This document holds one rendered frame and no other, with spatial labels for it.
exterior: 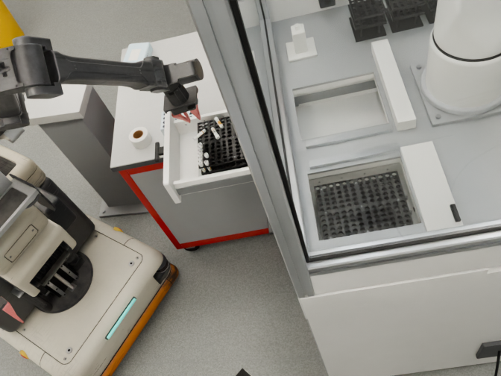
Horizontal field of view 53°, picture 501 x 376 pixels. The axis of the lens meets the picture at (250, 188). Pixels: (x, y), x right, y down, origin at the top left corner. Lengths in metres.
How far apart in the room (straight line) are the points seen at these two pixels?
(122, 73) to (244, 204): 0.99
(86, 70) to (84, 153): 1.26
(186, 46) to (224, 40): 1.55
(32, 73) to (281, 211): 0.52
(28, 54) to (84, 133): 1.23
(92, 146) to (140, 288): 0.65
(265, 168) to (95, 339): 1.48
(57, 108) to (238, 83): 1.59
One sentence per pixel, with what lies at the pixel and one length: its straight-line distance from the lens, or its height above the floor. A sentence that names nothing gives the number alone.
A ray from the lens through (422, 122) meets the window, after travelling 0.74.
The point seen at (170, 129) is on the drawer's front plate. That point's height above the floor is 0.92.
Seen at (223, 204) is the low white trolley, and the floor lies 0.38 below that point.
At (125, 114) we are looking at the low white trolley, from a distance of 1.94.
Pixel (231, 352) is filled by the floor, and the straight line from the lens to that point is 2.17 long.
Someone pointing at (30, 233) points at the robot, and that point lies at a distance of 1.69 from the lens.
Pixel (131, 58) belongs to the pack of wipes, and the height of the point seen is 0.81.
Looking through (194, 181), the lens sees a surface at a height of 0.89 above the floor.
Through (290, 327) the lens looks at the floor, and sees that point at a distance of 2.15.
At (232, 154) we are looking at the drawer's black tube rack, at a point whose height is 0.90.
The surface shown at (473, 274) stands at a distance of 1.22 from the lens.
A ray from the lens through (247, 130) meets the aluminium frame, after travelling 0.66.
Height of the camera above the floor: 2.03
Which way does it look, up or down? 54 degrees down
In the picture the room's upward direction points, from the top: 22 degrees counter-clockwise
